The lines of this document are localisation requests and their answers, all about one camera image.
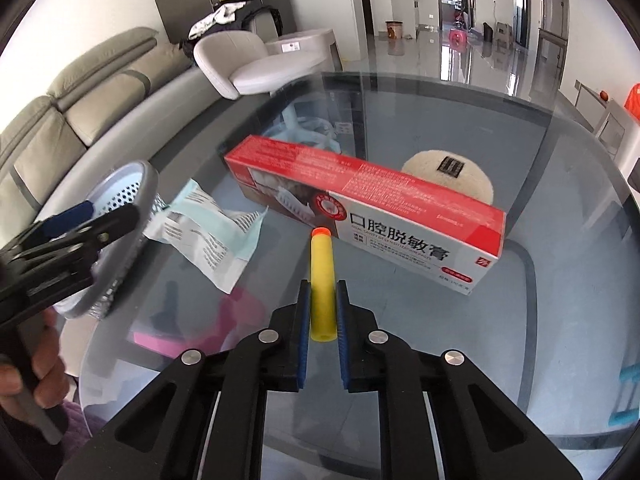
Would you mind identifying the grey leather sofa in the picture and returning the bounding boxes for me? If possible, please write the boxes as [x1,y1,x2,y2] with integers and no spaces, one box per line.
[1,26,220,242]

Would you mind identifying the white green plastic wrapper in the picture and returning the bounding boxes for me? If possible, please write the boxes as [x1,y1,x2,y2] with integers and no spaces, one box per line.
[144,180,266,294]

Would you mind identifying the pile of clothes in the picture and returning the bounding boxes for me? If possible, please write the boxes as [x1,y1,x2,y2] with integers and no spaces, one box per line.
[178,1,283,58]

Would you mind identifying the small brown trash bin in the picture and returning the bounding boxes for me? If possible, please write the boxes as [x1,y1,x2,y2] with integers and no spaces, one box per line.
[386,21,405,41]

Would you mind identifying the yellow foam dart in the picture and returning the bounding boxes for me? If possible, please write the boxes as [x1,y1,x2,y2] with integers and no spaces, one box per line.
[310,228,337,342]

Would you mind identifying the orange plastic bag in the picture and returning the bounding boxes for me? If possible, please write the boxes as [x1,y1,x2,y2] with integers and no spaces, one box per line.
[624,84,640,120]

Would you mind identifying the grey perforated trash basket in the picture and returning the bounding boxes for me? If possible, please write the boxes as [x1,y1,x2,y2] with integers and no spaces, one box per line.
[52,159,170,321]

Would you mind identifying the red toothpaste box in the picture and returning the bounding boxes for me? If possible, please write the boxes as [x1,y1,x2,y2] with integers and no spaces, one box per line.
[224,136,506,295]

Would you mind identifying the white swivel stool chair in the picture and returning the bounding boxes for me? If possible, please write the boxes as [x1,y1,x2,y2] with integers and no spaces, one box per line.
[192,30,352,154]

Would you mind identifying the white plastic step stool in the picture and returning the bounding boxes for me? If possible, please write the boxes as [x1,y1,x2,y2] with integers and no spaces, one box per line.
[266,28,343,72]

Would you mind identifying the person's left hand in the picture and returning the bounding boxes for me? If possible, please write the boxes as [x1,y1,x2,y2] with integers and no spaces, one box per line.
[1,308,70,426]

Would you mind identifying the white plastic stool right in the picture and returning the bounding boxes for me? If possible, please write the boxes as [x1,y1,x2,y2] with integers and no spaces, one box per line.
[594,100,640,179]

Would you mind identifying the cream wool polishing pad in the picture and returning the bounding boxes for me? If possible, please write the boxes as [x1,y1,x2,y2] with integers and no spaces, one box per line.
[401,150,494,205]

